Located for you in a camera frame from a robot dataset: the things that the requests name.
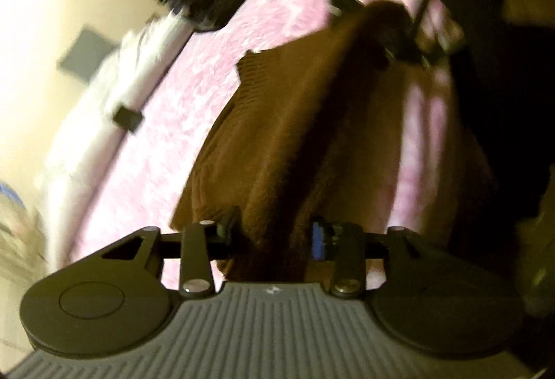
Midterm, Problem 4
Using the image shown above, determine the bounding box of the white bed sheet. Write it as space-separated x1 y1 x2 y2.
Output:
39 10 191 232

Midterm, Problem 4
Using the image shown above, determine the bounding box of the pink fluffy blanket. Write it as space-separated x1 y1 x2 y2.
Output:
65 0 490 288

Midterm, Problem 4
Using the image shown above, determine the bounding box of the grey wall panel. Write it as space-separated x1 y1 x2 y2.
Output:
56 27 120 82

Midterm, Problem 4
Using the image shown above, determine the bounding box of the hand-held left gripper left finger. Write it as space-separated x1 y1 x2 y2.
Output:
102 208 242 298

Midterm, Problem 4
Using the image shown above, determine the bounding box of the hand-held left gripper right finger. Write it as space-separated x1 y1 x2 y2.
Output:
310 222 438 298

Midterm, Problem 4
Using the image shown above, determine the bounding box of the brown knit garment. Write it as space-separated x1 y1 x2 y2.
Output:
169 1 499 282

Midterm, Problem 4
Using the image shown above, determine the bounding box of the small black rectangular device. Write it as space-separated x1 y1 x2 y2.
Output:
112 103 143 132

